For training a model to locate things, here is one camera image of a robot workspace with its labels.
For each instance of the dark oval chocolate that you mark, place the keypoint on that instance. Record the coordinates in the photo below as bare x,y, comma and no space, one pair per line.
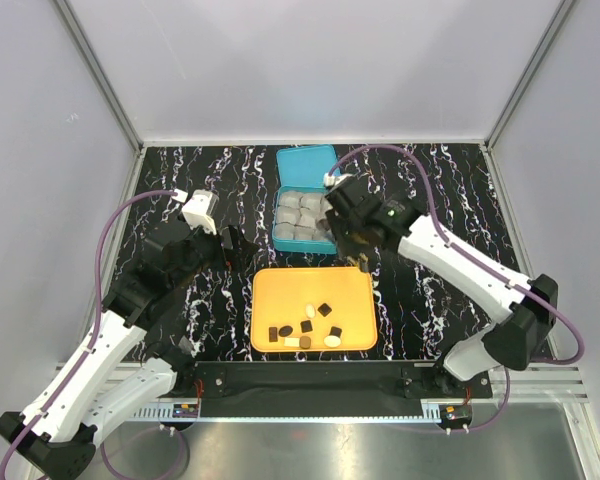
285,331

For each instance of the white slotted cable duct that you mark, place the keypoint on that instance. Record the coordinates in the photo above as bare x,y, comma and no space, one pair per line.
153,412

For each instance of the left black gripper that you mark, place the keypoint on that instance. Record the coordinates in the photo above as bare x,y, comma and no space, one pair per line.
236,256

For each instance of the brown round chocolate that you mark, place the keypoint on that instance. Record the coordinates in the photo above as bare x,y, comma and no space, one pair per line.
305,342

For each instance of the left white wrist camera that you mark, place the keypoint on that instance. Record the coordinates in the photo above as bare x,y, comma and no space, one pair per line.
198,211

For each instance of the white oval chocolate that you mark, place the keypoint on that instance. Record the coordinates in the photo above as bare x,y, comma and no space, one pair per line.
310,311

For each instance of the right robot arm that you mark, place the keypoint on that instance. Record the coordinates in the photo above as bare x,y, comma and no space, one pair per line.
518,307

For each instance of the orange plastic tray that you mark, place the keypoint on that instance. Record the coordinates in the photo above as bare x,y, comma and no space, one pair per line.
280,295

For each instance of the dark square chocolate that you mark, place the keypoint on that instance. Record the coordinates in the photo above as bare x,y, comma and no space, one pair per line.
306,326
324,309

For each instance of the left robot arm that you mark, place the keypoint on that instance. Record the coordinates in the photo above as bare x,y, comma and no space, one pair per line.
60,431

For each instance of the white round chocolate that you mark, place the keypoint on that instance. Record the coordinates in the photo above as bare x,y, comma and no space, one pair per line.
332,341

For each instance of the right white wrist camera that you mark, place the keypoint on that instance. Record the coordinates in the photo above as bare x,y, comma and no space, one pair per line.
331,181

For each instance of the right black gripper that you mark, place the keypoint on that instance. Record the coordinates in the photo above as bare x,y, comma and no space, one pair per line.
335,223

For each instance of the teal tin box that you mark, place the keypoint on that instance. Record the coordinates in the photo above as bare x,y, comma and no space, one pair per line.
300,201

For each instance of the white rectangular chocolate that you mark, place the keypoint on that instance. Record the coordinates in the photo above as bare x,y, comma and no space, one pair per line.
291,342

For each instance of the dark rectangular chocolate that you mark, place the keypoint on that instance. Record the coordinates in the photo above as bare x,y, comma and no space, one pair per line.
272,334

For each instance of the right small circuit board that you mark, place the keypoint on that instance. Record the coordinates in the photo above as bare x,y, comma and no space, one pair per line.
457,412

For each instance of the small circuit board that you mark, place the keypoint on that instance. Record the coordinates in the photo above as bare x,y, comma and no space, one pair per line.
185,410
457,412

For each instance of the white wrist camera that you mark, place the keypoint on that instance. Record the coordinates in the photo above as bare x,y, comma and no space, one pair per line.
331,181
198,211

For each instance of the left small circuit board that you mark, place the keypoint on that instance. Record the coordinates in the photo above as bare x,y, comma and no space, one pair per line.
185,410

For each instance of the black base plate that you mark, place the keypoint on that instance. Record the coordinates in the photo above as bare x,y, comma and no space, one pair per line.
329,389

